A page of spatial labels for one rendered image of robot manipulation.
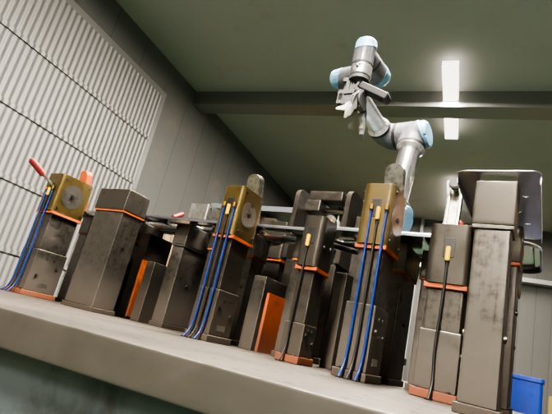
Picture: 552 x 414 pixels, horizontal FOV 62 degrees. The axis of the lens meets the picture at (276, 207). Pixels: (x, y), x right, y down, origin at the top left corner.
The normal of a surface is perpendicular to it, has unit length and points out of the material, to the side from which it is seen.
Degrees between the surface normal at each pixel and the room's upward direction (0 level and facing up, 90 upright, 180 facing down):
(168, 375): 90
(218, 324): 90
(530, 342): 90
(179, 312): 90
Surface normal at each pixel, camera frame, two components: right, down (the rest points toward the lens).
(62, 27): 0.91, 0.10
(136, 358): -0.34, -0.34
